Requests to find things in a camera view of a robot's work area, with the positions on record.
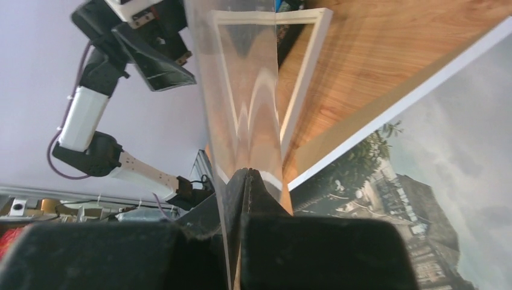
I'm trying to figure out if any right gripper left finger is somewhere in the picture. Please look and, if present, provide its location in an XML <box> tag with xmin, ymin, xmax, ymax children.
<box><xmin>1</xmin><ymin>182</ymin><xmax>242</xmax><ymax>289</ymax></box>

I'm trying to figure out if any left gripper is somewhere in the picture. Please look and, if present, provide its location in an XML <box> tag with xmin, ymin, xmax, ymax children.
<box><xmin>71</xmin><ymin>1</ymin><xmax>197</xmax><ymax>92</ymax></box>

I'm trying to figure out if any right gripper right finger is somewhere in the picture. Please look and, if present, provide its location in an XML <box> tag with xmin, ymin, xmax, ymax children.
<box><xmin>240</xmin><ymin>169</ymin><xmax>419</xmax><ymax>289</ymax></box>

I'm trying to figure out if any clear acrylic sheet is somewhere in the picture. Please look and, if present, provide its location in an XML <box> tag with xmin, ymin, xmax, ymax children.
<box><xmin>184</xmin><ymin>1</ymin><xmax>283</xmax><ymax>289</ymax></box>

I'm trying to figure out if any light wooden picture frame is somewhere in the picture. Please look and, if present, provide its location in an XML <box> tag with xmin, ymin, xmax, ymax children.
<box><xmin>208</xmin><ymin>7</ymin><xmax>334</xmax><ymax>193</ymax></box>

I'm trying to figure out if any black and white photo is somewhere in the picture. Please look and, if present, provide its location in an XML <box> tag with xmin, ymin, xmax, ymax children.
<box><xmin>289</xmin><ymin>17</ymin><xmax>511</xmax><ymax>289</ymax></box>

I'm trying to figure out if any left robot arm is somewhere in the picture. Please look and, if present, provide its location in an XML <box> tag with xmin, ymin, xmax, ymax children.
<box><xmin>46</xmin><ymin>1</ymin><xmax>214</xmax><ymax>211</ymax></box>

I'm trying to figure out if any brown backing board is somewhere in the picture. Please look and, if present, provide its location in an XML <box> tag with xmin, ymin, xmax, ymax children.
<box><xmin>288</xmin><ymin>37</ymin><xmax>482</xmax><ymax>190</ymax></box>

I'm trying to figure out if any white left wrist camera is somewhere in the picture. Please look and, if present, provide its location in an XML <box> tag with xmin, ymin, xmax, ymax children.
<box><xmin>105</xmin><ymin>0</ymin><xmax>162</xmax><ymax>22</ymax></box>

